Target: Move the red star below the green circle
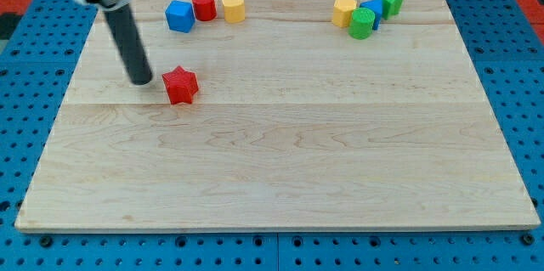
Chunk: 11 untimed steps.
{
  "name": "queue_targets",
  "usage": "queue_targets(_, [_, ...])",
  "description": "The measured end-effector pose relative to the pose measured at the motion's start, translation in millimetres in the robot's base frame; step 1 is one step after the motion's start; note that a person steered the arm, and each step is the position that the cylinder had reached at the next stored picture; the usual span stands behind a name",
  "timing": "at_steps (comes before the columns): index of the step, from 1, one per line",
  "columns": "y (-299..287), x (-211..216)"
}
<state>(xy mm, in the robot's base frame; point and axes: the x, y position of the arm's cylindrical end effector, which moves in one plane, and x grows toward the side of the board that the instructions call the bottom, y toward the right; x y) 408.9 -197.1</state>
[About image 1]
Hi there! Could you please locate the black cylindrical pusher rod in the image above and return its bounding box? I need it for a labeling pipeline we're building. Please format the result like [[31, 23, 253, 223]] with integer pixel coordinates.
[[104, 4, 153, 85]]

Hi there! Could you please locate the red star block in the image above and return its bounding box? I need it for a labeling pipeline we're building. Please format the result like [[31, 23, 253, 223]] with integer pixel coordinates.
[[161, 65, 199, 104]]

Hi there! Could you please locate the green star block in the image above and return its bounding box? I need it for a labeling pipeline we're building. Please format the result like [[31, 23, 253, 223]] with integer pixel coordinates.
[[382, 0, 404, 20]]

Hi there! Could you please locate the blue cube block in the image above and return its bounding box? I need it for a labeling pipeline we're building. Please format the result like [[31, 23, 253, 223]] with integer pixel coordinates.
[[165, 0, 196, 33]]

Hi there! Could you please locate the red cylinder block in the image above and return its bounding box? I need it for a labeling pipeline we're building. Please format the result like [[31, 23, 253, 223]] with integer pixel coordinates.
[[192, 0, 217, 21]]

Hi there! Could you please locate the yellow heart block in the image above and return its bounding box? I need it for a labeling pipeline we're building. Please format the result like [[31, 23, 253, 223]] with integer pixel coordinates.
[[222, 0, 246, 24]]

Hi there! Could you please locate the light wooden board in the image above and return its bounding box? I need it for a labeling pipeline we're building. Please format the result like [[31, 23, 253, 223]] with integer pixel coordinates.
[[15, 0, 541, 234]]

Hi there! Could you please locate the yellow hexagon block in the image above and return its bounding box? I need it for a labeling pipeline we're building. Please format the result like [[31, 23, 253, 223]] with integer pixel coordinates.
[[331, 0, 357, 28]]

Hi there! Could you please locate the green cylinder block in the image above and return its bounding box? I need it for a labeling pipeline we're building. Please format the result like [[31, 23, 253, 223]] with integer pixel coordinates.
[[348, 8, 376, 40]]

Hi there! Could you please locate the blue triangle block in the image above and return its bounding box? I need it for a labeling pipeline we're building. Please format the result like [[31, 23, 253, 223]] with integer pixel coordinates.
[[359, 0, 383, 31]]

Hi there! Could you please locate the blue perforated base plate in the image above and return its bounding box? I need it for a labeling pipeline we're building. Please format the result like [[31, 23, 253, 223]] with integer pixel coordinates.
[[1, 0, 543, 270]]

